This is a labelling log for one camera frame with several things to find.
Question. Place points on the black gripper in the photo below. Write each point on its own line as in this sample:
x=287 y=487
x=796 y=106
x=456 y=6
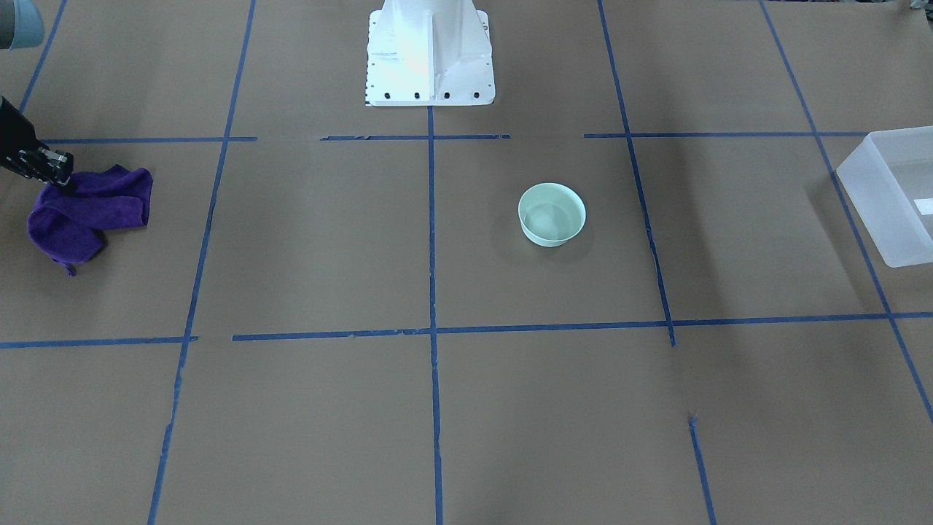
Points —
x=16 y=137

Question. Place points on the purple cloth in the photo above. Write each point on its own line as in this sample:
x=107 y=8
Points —
x=68 y=224

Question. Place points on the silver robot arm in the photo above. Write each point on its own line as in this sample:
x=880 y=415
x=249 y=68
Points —
x=22 y=27

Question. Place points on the light green bowl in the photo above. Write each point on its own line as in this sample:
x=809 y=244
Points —
x=550 y=214

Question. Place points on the translucent white plastic bin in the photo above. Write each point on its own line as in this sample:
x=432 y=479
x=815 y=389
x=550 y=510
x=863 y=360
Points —
x=888 y=178

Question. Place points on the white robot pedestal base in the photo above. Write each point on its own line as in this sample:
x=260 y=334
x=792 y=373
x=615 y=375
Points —
x=429 y=53

